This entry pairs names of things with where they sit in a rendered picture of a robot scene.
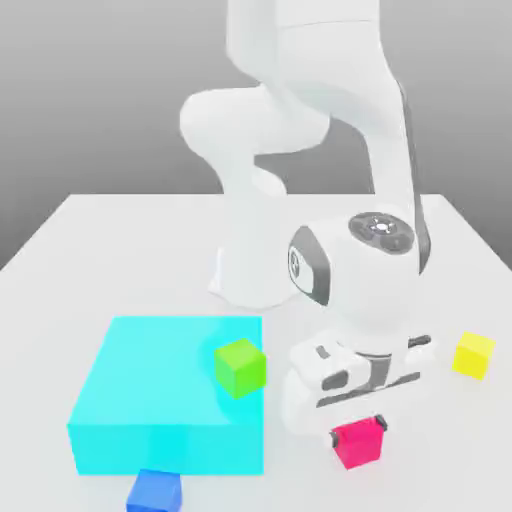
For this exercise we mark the small yellow cube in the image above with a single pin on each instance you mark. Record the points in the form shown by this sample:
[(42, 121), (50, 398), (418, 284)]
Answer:
[(474, 356)]

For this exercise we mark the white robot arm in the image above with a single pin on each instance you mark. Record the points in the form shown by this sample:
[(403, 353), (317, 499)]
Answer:
[(320, 80)]

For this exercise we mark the small green cube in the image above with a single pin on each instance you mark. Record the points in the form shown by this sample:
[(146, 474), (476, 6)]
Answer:
[(240, 368)]

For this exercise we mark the small blue cube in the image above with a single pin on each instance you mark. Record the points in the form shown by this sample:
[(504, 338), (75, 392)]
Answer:
[(154, 494)]

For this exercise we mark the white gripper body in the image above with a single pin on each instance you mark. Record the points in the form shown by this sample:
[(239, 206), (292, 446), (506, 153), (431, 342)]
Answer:
[(304, 412)]

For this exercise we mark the small red cube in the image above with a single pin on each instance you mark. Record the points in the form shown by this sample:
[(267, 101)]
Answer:
[(358, 444)]

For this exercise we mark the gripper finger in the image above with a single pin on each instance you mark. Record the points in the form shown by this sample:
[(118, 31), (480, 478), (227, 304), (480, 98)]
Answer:
[(334, 439), (380, 422)]

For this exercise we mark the large cyan box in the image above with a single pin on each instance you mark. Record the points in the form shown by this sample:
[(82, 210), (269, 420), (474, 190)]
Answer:
[(160, 400)]

